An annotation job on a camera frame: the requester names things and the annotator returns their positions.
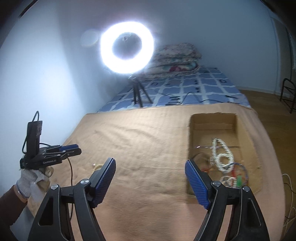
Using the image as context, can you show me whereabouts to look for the white gloved left hand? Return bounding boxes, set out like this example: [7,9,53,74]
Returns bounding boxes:
[16,166,54,203]

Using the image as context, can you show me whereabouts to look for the folded floral quilts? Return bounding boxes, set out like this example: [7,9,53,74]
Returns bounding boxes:
[140,43,202,79]

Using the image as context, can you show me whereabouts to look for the blue checkered bed sheet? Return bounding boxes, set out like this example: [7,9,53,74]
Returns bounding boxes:
[99,66,250,112]

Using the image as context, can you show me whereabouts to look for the black power cable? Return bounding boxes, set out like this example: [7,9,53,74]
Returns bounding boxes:
[159,91,239,105]

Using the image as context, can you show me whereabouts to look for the brown sleeved left forearm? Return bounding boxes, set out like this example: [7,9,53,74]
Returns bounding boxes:
[1,185,28,230]

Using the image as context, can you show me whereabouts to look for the white ring light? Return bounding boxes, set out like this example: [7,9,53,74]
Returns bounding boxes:
[100,21,154,74]

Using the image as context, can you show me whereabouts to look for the black metal rack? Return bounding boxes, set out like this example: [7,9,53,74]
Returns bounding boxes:
[280,78,296,114]

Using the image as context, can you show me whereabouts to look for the tan blanket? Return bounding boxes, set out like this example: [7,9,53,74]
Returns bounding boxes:
[26,102,286,241]

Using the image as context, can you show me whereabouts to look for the black light tripod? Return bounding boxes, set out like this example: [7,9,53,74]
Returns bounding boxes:
[128,75,153,108]

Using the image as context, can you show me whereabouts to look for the open cardboard box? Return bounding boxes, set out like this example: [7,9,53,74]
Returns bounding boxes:
[188,113,263,193]

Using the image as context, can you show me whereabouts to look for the white pearl necklace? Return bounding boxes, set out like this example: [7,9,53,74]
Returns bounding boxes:
[211,138,235,173]

